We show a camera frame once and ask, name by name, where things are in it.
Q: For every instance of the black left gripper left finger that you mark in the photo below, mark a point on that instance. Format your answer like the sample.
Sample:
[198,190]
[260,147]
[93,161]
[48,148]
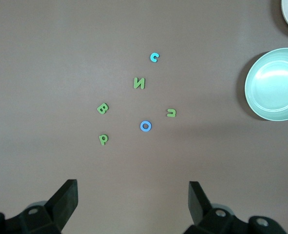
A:
[61,202]

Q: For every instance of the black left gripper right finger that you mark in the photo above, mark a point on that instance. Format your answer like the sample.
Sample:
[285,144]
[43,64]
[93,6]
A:
[199,207]

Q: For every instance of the green foam letter P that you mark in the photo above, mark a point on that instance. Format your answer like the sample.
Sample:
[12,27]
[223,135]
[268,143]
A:
[101,143]

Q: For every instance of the green foam letter U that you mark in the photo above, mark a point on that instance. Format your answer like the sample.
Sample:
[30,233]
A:
[175,113]

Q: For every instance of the green foam letter B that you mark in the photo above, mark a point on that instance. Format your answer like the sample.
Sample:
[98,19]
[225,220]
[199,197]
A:
[102,108]

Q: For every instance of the green foam letter N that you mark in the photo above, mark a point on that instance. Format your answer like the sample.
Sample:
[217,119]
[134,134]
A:
[139,83]

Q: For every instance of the blue foam letter O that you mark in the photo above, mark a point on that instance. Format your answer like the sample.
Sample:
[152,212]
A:
[141,126]

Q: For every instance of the green plate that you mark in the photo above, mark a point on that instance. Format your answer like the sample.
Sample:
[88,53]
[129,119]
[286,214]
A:
[275,85]

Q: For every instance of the teal foam letter C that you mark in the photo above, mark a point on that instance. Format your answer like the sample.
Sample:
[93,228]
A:
[151,57]

